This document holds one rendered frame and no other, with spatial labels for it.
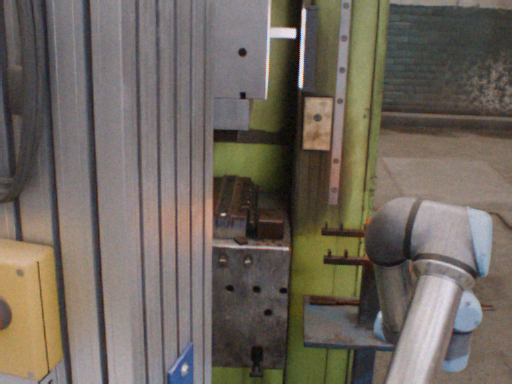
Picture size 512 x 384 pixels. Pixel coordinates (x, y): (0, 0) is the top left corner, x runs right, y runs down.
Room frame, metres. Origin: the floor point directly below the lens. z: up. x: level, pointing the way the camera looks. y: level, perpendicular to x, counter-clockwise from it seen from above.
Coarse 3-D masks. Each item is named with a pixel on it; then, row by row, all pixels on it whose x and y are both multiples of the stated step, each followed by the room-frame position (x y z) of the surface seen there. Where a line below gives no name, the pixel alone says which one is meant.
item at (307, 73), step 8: (304, 8) 2.06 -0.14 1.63; (312, 8) 2.05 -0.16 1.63; (304, 16) 2.06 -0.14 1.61; (312, 16) 2.06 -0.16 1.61; (304, 24) 2.06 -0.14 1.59; (312, 24) 2.06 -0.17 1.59; (304, 32) 2.06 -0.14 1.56; (312, 32) 2.06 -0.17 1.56; (304, 40) 2.06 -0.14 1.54; (312, 40) 2.06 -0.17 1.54; (304, 48) 2.06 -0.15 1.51; (312, 48) 2.06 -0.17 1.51; (304, 56) 2.06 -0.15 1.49; (312, 56) 2.06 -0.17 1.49; (304, 64) 2.06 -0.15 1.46; (312, 64) 2.06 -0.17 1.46; (304, 72) 2.06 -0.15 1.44; (312, 72) 2.06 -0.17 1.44; (304, 80) 2.06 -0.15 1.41; (312, 80) 2.06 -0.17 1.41; (304, 88) 2.05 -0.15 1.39; (312, 88) 2.05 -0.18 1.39
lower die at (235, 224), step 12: (216, 180) 2.33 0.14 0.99; (240, 180) 2.33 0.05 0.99; (216, 192) 2.19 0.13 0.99; (240, 192) 2.19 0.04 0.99; (216, 204) 2.05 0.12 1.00; (240, 204) 2.07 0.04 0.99; (216, 216) 1.96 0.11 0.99; (228, 216) 1.96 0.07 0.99; (240, 216) 1.96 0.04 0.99; (216, 228) 1.96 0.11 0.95; (228, 228) 1.96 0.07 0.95; (240, 228) 1.96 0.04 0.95
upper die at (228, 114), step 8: (216, 104) 1.96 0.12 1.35; (224, 104) 1.96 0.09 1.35; (232, 104) 1.96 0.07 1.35; (240, 104) 1.96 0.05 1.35; (248, 104) 1.96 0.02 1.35; (216, 112) 1.96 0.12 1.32; (224, 112) 1.96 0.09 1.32; (232, 112) 1.96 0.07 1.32; (240, 112) 1.96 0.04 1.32; (248, 112) 1.96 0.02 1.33; (216, 120) 1.96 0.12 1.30; (224, 120) 1.96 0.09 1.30; (232, 120) 1.96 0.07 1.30; (240, 120) 1.96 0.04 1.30; (248, 120) 1.96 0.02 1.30; (216, 128) 1.96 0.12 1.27; (224, 128) 1.96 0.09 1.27; (232, 128) 1.96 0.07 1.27; (240, 128) 1.96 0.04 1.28; (248, 128) 1.96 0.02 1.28
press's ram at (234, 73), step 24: (216, 0) 1.96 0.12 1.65; (240, 0) 1.96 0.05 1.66; (264, 0) 1.96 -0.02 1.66; (216, 24) 1.96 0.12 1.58; (240, 24) 1.96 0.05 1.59; (264, 24) 1.96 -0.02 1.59; (216, 48) 1.96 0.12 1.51; (240, 48) 1.96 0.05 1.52; (264, 48) 1.96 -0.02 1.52; (216, 72) 1.96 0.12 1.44; (240, 72) 1.96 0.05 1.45; (264, 72) 1.96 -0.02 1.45; (216, 96) 1.96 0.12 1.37; (240, 96) 2.00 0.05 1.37; (264, 96) 1.96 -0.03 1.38
